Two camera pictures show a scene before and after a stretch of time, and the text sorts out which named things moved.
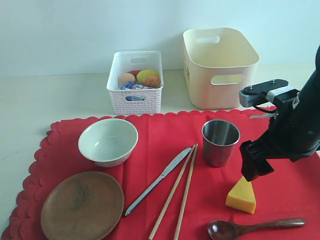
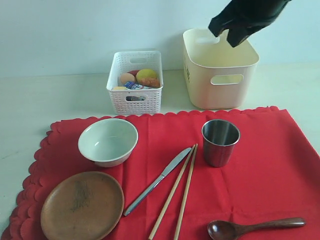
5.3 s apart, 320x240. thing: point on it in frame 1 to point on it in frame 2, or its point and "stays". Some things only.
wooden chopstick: x=185 y=194 stays
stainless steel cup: x=220 y=138 stays
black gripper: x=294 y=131 to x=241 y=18
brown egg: x=125 y=77 stays
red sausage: x=134 y=72 stays
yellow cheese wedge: x=241 y=197 to x=119 y=88
